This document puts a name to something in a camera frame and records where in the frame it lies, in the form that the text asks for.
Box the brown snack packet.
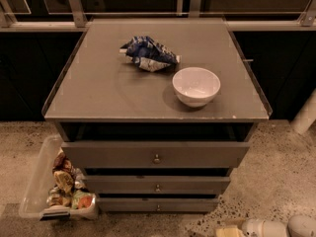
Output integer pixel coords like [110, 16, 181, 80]
[52, 151, 75, 194]

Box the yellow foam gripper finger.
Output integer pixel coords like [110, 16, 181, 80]
[214, 225, 246, 237]

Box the grey drawer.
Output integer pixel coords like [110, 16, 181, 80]
[61, 141, 250, 168]
[84, 176, 230, 195]
[97, 197, 219, 213]

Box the white cylindrical robot base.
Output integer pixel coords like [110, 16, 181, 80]
[290, 89, 316, 134]

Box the grey drawer cabinet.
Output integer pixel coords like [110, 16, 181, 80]
[43, 19, 272, 200]

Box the crumpled blue chip bag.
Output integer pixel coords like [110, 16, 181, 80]
[121, 36, 179, 72]

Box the grey bottom drawer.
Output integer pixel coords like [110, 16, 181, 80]
[97, 197, 219, 213]

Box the grey top drawer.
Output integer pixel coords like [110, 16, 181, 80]
[61, 141, 250, 168]

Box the green orange snack packet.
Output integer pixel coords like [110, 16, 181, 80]
[71, 190, 94, 209]

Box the white ceramic bowl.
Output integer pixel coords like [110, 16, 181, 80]
[172, 67, 221, 108]

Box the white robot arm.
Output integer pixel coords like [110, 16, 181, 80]
[214, 215, 316, 237]

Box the clear plastic storage bin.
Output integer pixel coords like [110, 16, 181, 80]
[19, 134, 98, 221]

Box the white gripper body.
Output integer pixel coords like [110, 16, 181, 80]
[242, 219, 288, 237]

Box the silver snack packet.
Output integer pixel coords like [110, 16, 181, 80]
[75, 168, 86, 190]

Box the metal railing frame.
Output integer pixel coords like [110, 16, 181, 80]
[0, 0, 316, 32]

